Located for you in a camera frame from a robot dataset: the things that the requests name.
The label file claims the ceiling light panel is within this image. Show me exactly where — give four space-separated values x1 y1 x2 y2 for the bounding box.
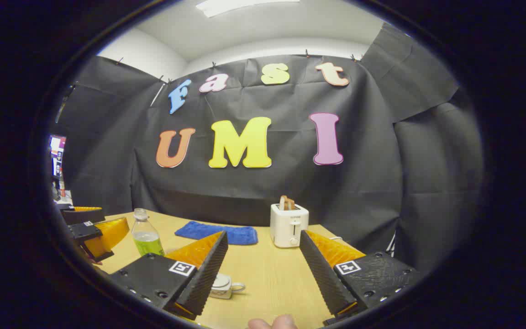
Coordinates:
197 0 300 18

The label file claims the green label water bottle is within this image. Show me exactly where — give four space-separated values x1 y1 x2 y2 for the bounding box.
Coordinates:
131 208 165 257

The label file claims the computer monitor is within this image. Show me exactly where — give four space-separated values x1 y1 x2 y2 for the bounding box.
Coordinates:
49 135 67 179

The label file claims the blue towel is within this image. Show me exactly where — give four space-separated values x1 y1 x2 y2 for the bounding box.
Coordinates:
174 221 258 245

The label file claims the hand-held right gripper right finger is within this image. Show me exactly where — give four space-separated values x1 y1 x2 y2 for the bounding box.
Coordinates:
300 230 421 326

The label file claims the white teacup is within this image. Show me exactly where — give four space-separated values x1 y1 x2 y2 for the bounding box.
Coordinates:
209 273 246 300

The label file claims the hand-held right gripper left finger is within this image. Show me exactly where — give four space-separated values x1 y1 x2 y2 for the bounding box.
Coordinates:
108 231 229 320

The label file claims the white hanging strip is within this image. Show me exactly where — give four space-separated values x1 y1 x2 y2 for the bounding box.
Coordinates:
150 82 167 108

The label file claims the white toaster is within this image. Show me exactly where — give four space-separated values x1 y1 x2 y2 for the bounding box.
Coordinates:
270 203 310 249

